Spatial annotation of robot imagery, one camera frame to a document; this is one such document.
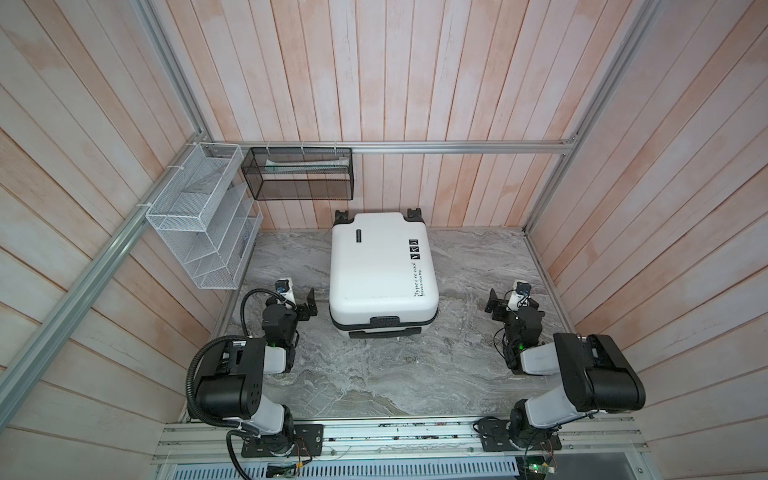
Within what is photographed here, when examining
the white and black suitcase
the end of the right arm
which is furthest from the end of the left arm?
the end of the right arm

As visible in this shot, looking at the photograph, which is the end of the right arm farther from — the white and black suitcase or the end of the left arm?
the end of the left arm

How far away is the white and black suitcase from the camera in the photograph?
2.60ft
